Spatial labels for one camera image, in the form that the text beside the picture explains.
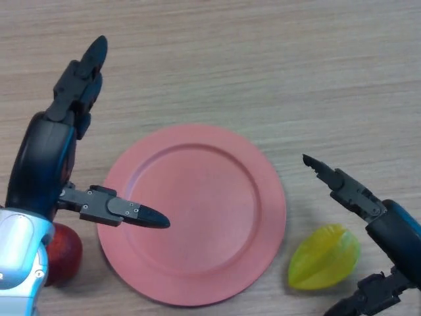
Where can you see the pink round plate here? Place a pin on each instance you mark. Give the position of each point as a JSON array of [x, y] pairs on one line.
[[197, 217]]

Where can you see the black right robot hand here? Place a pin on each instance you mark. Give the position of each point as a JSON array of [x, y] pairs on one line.
[[401, 237]]

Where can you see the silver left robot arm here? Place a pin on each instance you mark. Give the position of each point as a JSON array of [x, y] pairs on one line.
[[19, 263]]

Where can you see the yellow starfruit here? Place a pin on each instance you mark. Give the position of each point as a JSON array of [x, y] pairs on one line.
[[322, 260]]

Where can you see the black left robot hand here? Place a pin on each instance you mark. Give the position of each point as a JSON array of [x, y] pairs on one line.
[[39, 164]]

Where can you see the red apple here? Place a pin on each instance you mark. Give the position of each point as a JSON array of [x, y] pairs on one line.
[[65, 253]]

